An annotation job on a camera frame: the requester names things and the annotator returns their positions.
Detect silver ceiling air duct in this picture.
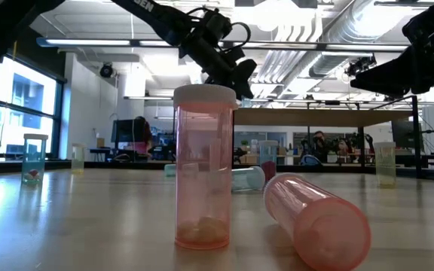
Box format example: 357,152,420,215
309,0,414,78

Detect dark office desk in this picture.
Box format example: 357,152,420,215
88,147,154,163

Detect black ceiling track lights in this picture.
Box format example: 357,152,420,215
345,55,377,77

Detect pale blue medicine bottle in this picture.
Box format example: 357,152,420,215
231,166,266,193

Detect long ceiling light strip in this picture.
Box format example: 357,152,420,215
35,36,410,53

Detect black ceiling spotlight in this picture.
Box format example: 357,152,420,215
99,62,115,79

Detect blue bottle dark red pills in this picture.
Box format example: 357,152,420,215
258,140,280,182

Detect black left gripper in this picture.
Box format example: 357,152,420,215
179,28,258,100

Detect person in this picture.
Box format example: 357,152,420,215
133,115,154,157
309,130,329,163

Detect small yellow medicine bottle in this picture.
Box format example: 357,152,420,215
373,142,397,188

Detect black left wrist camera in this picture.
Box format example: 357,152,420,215
203,9,234,41

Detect hanging white light bar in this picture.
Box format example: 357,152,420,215
124,95,174,101

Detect blue bottle red white capsules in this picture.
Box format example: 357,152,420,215
21,133,49,185

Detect large office window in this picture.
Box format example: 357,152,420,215
0,56,66,159

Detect wooden shelf with black frame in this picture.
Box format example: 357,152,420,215
233,95,423,180

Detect black computer monitor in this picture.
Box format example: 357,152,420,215
111,119,146,144
391,119,426,151

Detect pink bottle with tan pills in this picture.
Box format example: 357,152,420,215
173,84,239,251

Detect pink bottle with round tablets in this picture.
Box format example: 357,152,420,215
263,172,372,271

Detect blue round object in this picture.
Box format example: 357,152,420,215
300,154,322,167

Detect medium yellow medicine bottle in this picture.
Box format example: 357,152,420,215
70,142,86,175

